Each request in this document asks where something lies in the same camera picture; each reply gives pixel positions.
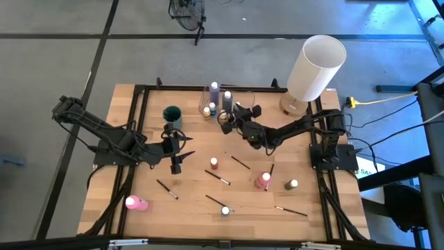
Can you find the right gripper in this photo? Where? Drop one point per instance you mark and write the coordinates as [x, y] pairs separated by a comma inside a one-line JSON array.
[[255, 135]]

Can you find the large grey-blue paint bottle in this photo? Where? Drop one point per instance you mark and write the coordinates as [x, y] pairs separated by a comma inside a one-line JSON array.
[[227, 102]]

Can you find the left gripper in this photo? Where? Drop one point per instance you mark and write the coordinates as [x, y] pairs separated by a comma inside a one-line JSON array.
[[168, 149]]

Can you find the white printed box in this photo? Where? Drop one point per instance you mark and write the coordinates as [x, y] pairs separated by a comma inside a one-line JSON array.
[[371, 170]]

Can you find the dark green plastic cup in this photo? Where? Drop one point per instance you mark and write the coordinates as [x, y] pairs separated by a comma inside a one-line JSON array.
[[172, 119]]

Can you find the large pink paint bottle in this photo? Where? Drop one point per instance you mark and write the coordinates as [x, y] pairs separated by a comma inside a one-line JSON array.
[[138, 203]]

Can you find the clear plastic bin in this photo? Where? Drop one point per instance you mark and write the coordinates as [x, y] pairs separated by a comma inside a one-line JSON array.
[[203, 100]]

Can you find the small red striped paint bottle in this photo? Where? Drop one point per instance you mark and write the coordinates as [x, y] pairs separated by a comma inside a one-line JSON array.
[[214, 164]]

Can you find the silver frame bracket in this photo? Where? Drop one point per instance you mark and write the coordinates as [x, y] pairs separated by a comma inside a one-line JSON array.
[[320, 246], [128, 242]]

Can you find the dark grey side cart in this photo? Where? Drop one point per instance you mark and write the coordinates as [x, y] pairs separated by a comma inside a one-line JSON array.
[[431, 132]]

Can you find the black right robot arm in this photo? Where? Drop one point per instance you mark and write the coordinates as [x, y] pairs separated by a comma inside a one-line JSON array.
[[305, 125]]

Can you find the small blue striped paint bottle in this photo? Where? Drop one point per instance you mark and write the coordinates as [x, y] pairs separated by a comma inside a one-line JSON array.
[[212, 109], [225, 210]]

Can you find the olive green paint bottle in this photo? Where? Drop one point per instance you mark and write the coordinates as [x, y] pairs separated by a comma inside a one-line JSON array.
[[290, 185]]

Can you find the black aluminium table frame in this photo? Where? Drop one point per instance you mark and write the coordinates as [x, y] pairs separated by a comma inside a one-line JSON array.
[[267, 89]]

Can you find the large purple paint bottle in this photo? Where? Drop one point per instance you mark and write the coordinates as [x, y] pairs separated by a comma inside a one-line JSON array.
[[214, 95]]

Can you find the black floor fan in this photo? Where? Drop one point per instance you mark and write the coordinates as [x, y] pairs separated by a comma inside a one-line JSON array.
[[200, 31]]

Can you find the small orange striped paint bottle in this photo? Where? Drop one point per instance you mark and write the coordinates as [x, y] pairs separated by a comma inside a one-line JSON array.
[[207, 112]]

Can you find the black round stool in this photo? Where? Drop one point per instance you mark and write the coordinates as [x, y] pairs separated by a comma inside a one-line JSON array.
[[404, 206]]

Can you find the large bright red paint bottle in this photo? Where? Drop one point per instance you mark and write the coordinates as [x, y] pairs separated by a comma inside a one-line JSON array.
[[262, 182]]

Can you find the table lamp white shade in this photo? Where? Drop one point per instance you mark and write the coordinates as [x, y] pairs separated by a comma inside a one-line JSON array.
[[315, 69]]

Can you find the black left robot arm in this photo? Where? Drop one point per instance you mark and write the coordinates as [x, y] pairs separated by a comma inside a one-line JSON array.
[[104, 132]]

